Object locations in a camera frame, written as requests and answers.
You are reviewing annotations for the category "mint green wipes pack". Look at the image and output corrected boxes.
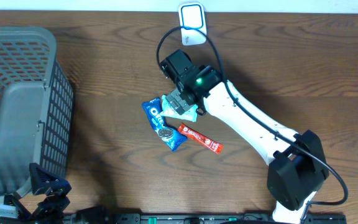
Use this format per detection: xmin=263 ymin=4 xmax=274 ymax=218
xmin=160 ymin=95 xmax=198 ymax=122

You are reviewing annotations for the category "grey plastic shopping basket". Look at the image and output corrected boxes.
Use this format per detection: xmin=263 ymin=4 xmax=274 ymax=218
xmin=0 ymin=27 xmax=74 ymax=203

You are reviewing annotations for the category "blue Oreo cookie pack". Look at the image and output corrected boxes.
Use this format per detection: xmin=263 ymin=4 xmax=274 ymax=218
xmin=142 ymin=98 xmax=187 ymax=151

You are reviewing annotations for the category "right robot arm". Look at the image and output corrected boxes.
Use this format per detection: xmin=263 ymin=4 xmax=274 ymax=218
xmin=159 ymin=50 xmax=329 ymax=223

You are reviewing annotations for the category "red Nescafe coffee stick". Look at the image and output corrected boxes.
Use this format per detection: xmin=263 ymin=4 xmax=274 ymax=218
xmin=178 ymin=123 xmax=224 ymax=154

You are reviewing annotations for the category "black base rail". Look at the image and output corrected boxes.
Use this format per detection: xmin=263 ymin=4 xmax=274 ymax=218
xmin=61 ymin=206 xmax=347 ymax=224

